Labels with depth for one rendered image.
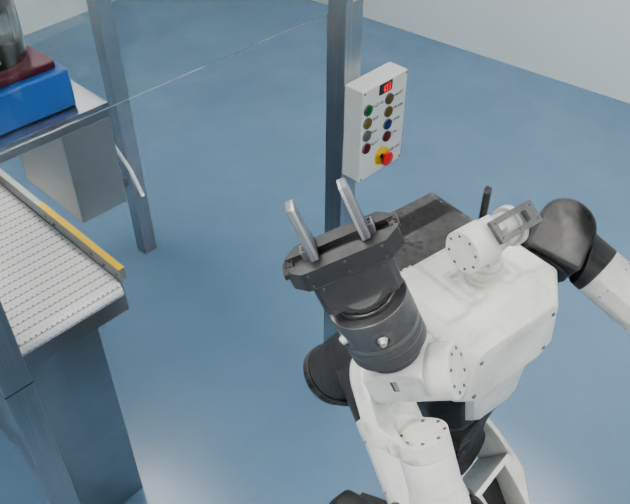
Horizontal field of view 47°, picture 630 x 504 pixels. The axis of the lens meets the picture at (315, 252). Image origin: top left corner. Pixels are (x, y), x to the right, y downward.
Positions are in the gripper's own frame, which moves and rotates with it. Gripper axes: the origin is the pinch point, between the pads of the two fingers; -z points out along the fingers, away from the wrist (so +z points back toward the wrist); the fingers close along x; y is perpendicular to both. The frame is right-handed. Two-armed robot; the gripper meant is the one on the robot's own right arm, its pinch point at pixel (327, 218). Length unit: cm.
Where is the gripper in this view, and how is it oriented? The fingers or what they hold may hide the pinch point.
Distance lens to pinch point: 71.3
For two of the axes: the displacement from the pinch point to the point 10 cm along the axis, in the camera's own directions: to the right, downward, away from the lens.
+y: 1.0, 5.5, -8.3
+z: 3.9, 7.4, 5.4
